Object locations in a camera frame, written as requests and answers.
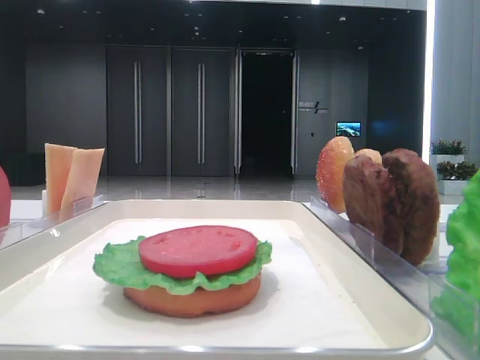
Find brown meat patty front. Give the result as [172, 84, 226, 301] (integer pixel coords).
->
[382, 148, 440, 266]

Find brown meat patty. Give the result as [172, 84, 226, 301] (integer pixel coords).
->
[382, 148, 440, 266]
[343, 154, 404, 254]

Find red tomato slice on tray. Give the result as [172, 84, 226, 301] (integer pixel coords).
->
[138, 225, 258, 278]

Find brown meat patty rear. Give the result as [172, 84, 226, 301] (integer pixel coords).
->
[343, 154, 404, 254]

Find green lettuce leaf on tray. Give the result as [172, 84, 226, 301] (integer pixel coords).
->
[93, 235, 272, 296]

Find orange cheese slice right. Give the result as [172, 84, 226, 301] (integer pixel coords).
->
[61, 148, 104, 209]

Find orange cheese slice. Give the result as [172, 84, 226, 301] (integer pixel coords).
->
[61, 148, 104, 209]
[44, 143, 77, 215]

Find orange cheese slice left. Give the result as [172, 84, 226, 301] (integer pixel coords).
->
[44, 143, 77, 215]

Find standing red tomato slice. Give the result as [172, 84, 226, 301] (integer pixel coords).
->
[0, 167, 11, 227]

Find standing green lettuce leaf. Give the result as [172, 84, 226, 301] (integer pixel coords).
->
[432, 174, 479, 346]

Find seeded top bun slice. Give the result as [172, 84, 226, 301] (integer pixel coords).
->
[315, 136, 354, 214]

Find dark double door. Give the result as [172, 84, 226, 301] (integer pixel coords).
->
[106, 46, 234, 177]

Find bottom bun slice on tray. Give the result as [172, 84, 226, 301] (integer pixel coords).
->
[123, 274, 262, 318]

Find standing bun slice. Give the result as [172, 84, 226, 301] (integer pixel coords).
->
[354, 148, 383, 164]

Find white rectangular metal tray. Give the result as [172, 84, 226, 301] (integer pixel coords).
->
[1, 199, 434, 359]

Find left clear acrylic rack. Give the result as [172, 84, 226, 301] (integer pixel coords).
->
[1, 190, 105, 250]

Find clear acrylic rack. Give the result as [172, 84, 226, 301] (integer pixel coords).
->
[1, 190, 105, 250]
[305, 197, 479, 359]

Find potted plants in white planter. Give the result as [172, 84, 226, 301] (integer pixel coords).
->
[430, 139, 467, 195]

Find right clear acrylic rack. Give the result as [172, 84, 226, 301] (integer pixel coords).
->
[305, 197, 479, 359]

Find small wall monitor screen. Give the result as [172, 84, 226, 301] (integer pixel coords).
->
[336, 121, 362, 137]

